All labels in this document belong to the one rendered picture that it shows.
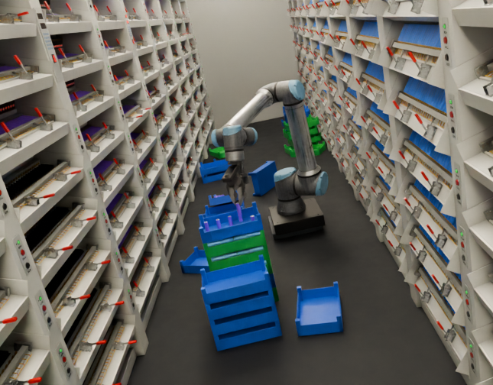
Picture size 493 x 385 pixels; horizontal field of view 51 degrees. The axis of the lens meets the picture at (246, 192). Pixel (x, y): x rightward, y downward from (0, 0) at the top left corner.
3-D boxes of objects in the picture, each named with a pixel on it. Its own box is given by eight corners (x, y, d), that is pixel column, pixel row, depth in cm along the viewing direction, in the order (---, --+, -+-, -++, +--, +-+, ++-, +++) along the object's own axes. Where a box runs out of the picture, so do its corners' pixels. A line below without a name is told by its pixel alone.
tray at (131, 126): (148, 115, 344) (149, 101, 340) (128, 135, 286) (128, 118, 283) (118, 112, 343) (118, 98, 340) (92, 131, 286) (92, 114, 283)
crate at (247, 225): (258, 215, 265) (255, 201, 263) (263, 229, 246) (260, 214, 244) (202, 228, 264) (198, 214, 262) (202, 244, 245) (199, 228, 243)
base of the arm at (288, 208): (303, 201, 344) (301, 187, 341) (307, 211, 326) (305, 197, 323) (276, 206, 345) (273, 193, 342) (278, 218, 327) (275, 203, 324)
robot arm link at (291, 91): (306, 188, 333) (280, 77, 301) (332, 188, 324) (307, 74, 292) (297, 200, 322) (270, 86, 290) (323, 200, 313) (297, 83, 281)
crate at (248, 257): (264, 242, 270) (261, 229, 268) (270, 259, 251) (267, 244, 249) (209, 256, 269) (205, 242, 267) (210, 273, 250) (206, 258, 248)
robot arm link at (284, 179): (283, 190, 342) (278, 166, 336) (306, 190, 333) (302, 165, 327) (273, 199, 330) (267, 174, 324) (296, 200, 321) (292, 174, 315)
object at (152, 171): (163, 169, 356) (164, 150, 351) (146, 198, 298) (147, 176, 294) (134, 166, 355) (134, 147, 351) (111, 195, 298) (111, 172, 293)
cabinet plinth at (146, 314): (190, 198, 447) (189, 193, 445) (136, 356, 239) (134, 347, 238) (173, 202, 448) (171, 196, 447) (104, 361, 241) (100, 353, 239)
